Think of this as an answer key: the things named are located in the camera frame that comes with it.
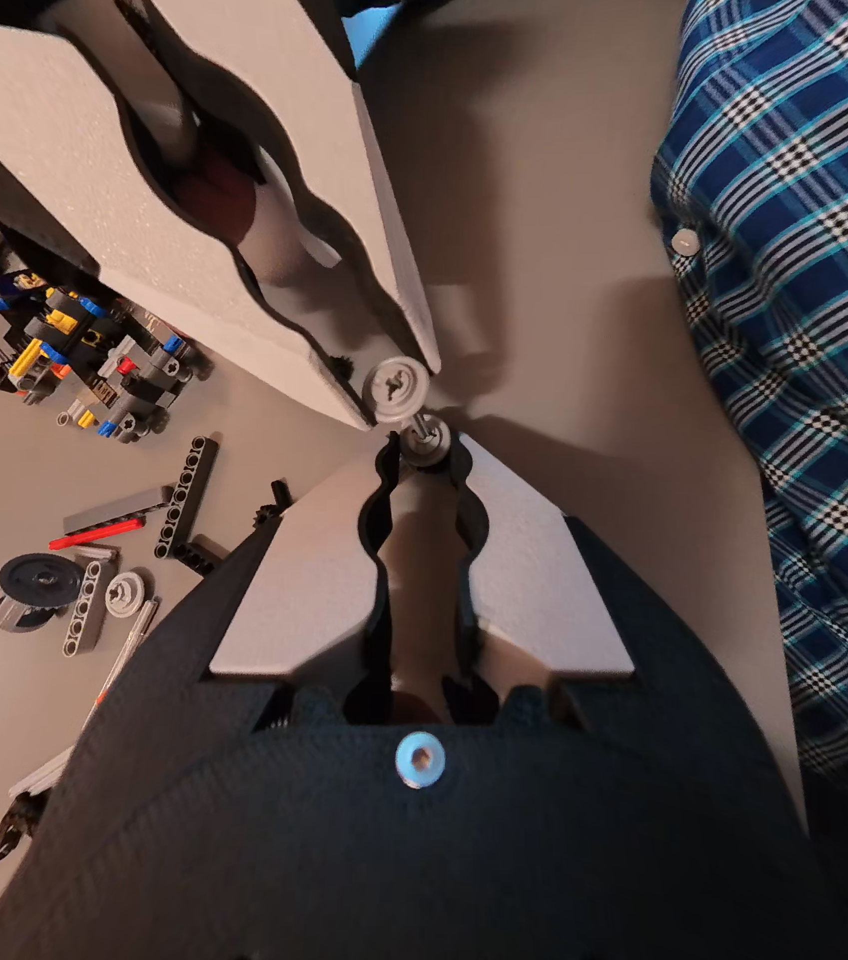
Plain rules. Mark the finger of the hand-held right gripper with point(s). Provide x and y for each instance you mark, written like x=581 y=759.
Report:
x=334 y=135
x=56 y=150

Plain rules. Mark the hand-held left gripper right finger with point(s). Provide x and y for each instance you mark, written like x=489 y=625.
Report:
x=536 y=592

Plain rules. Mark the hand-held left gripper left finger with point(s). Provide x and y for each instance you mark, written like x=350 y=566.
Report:
x=304 y=592

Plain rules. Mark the grey wheel with black gear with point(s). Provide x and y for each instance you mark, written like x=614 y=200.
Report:
x=394 y=390

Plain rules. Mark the black toy pin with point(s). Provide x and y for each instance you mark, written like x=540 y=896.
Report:
x=281 y=491

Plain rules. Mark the black holed toy beam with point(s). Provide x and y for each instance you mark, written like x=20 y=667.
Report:
x=203 y=559

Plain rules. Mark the dark grey holed toy beam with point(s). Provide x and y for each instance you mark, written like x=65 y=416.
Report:
x=188 y=495

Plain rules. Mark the dark grey flat toy beam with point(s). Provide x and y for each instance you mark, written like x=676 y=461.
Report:
x=116 y=510

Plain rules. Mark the toy car chassis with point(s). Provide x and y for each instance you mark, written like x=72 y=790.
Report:
x=94 y=352

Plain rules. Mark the short grey toy axle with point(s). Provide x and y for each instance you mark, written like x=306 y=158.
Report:
x=98 y=553

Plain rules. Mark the light grey holed toy beam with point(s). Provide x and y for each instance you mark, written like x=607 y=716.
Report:
x=90 y=607

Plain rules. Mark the red toy axle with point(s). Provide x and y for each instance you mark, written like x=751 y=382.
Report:
x=94 y=534

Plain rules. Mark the black toy wheel disc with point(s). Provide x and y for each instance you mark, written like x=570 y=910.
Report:
x=38 y=581

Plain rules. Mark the person's plaid shirt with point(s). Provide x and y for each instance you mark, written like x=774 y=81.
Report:
x=806 y=300

